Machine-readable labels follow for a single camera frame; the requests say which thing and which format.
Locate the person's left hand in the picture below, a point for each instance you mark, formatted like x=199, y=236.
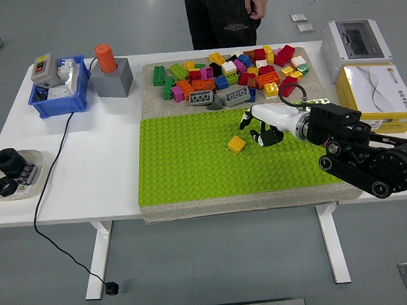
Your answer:
x=256, y=5

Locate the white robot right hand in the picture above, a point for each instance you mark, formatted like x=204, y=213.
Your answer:
x=276, y=117

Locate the yellow toy brick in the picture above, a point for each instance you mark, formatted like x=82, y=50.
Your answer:
x=237, y=144
x=267, y=48
x=188, y=65
x=287, y=71
x=296, y=75
x=269, y=57
x=217, y=58
x=252, y=70

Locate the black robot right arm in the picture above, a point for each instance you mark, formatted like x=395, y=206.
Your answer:
x=337, y=123

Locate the orange cylinder button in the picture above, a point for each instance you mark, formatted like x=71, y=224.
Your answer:
x=105, y=59

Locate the white and yellow brick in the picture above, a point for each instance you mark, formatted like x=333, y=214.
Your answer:
x=271, y=89

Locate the blue toy brick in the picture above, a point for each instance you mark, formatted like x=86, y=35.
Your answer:
x=220, y=82
x=244, y=59
x=251, y=94

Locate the long orange toy brick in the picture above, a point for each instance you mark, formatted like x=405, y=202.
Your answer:
x=203, y=85
x=268, y=79

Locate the long red toy brick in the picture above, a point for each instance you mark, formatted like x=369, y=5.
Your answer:
x=289, y=80
x=284, y=55

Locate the brown toy brick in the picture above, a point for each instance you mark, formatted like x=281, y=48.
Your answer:
x=252, y=83
x=248, y=52

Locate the person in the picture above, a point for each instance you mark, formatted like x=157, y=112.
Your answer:
x=218, y=23

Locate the grey toy brick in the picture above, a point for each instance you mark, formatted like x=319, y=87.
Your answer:
x=236, y=96
x=200, y=98

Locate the pink toy brick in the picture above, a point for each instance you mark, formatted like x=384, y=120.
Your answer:
x=177, y=93
x=277, y=50

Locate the green and white brick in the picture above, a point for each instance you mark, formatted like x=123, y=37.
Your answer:
x=302, y=68

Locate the white toy brick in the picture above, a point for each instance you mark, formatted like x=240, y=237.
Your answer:
x=261, y=63
x=228, y=67

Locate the black toy brick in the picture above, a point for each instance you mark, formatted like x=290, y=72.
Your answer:
x=232, y=58
x=215, y=67

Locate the light green toy brick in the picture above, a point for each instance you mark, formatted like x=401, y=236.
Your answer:
x=232, y=78
x=178, y=71

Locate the white and orange brick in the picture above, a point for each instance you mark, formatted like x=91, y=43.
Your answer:
x=298, y=61

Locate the dark grey sloped brick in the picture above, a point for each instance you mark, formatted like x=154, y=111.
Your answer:
x=215, y=105

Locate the magenta toy brick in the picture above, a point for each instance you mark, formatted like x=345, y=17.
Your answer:
x=206, y=72
x=240, y=66

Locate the dark green toy brick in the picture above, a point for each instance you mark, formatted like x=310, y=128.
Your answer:
x=159, y=75
x=199, y=65

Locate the white electrical distribution box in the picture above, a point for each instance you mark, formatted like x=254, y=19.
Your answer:
x=334, y=52

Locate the long green toy brick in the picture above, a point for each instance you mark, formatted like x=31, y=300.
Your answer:
x=168, y=87

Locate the green studded baseplate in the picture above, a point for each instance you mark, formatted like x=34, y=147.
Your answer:
x=190, y=160

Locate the grey block base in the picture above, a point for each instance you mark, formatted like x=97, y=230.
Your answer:
x=112, y=83

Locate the yellow and white carton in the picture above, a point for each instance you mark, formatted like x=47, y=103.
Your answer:
x=382, y=80

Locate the grey-brown foam mat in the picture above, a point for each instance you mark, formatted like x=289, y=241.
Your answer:
x=150, y=104

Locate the white circuit breaker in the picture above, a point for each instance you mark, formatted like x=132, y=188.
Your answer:
x=70, y=77

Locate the white table leg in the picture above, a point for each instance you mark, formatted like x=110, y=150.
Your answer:
x=332, y=248
x=97, y=265

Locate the blue plastic bin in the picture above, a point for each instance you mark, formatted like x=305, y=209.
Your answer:
x=58, y=106

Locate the white oval tray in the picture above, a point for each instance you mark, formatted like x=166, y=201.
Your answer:
x=34, y=156

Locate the small printed card pack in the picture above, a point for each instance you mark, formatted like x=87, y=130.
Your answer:
x=28, y=173

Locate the black power plug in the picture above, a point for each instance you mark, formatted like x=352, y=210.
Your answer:
x=112, y=289

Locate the large black hex nut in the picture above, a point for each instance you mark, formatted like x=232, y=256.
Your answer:
x=1, y=166

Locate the white warning label card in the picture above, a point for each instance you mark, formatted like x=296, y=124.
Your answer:
x=24, y=190

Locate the grey push-button switch box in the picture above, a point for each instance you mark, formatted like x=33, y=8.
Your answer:
x=49, y=69

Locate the white switch plate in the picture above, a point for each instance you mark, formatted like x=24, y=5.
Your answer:
x=59, y=92

